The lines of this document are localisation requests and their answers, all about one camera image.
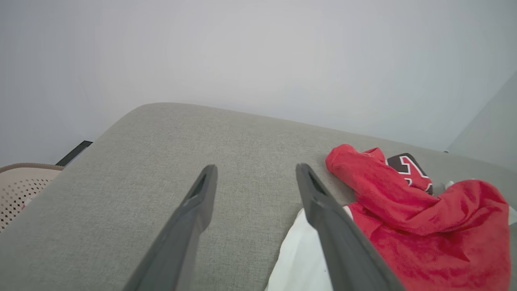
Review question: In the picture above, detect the grey fabric sofa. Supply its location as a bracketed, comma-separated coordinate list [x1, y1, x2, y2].
[0, 102, 517, 291]

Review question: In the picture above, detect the beige perforated laundry basket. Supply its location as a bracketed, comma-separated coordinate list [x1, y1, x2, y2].
[0, 163, 65, 233]

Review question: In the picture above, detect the red jersey with white sleeves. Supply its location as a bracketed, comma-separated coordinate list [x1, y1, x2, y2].
[265, 143, 517, 291]

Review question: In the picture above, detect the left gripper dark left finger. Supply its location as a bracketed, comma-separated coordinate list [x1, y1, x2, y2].
[123, 164, 219, 291]

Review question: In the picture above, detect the black baseboard strip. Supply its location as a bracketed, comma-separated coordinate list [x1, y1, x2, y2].
[56, 140, 93, 167]

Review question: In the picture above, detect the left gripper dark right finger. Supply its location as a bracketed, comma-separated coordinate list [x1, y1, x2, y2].
[296, 163, 406, 291]

